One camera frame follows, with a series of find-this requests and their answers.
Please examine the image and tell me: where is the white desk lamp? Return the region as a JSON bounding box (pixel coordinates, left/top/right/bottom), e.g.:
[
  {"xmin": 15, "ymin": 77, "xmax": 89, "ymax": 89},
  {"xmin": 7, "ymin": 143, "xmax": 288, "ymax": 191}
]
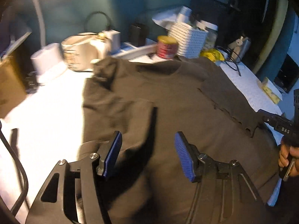
[{"xmin": 29, "ymin": 0, "xmax": 69, "ymax": 50}]

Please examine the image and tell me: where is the black braided cable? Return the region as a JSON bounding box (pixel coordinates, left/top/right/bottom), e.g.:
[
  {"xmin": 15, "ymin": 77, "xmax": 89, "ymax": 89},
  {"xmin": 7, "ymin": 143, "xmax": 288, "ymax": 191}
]
[{"xmin": 0, "ymin": 120, "xmax": 29, "ymax": 217}]

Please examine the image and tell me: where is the teal curtain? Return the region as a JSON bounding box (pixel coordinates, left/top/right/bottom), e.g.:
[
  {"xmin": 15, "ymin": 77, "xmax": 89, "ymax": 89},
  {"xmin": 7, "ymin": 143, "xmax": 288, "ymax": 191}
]
[{"xmin": 252, "ymin": 0, "xmax": 296, "ymax": 80}]

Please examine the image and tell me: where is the yellow duck snack bag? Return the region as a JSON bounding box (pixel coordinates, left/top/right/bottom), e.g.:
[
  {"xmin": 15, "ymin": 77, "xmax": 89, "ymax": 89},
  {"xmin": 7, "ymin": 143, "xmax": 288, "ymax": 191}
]
[{"xmin": 200, "ymin": 48, "xmax": 225, "ymax": 62}]

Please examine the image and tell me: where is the clear jar white lid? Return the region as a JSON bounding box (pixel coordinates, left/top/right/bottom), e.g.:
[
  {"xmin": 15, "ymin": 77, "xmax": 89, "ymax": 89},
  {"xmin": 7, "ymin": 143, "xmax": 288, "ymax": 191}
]
[{"xmin": 200, "ymin": 20, "xmax": 218, "ymax": 51}]

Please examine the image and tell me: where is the white perforated basket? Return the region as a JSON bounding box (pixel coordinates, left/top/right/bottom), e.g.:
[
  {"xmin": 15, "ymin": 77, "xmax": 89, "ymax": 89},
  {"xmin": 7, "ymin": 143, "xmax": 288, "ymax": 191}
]
[{"xmin": 168, "ymin": 22, "xmax": 208, "ymax": 59}]

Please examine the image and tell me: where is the black flat strap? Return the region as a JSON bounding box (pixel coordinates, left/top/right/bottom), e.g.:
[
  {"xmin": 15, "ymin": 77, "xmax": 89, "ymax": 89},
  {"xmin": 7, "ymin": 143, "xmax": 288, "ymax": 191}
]
[{"xmin": 9, "ymin": 128, "xmax": 19, "ymax": 154}]

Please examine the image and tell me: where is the cardboard box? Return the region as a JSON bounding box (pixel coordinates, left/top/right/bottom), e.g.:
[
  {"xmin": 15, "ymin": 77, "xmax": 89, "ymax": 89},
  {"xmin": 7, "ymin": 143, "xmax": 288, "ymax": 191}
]
[{"xmin": 0, "ymin": 56, "xmax": 27, "ymax": 119}]

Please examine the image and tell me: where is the white tissue bundle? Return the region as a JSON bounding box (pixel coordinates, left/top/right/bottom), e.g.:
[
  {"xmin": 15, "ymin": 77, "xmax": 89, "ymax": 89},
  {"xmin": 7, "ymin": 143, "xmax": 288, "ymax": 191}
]
[{"xmin": 152, "ymin": 6, "xmax": 192, "ymax": 30}]

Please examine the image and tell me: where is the red can yellow lid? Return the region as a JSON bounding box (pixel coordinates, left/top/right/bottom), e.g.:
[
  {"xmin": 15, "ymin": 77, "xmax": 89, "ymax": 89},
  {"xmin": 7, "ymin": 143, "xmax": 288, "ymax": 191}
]
[{"xmin": 156, "ymin": 35, "xmax": 178, "ymax": 59}]

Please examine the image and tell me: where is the person right hand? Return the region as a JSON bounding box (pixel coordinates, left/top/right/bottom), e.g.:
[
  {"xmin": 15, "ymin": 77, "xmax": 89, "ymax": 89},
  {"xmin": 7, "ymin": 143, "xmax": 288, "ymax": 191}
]
[{"xmin": 278, "ymin": 144, "xmax": 298, "ymax": 168}]

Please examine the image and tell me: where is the stainless steel tumbler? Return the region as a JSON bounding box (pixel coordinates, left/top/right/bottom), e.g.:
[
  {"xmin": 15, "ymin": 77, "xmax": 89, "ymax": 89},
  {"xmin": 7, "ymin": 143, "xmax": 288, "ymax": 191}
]
[{"xmin": 228, "ymin": 36, "xmax": 251, "ymax": 62}]

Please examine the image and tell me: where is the white power strip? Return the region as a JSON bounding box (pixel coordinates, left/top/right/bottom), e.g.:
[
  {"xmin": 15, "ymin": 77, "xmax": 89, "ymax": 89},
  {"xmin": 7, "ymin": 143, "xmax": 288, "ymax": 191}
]
[{"xmin": 110, "ymin": 42, "xmax": 157, "ymax": 60}]

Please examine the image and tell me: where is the brown t-shirt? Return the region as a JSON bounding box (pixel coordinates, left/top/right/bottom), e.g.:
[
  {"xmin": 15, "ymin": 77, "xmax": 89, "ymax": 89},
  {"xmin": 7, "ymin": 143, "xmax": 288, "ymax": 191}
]
[{"xmin": 78, "ymin": 58, "xmax": 278, "ymax": 223}]

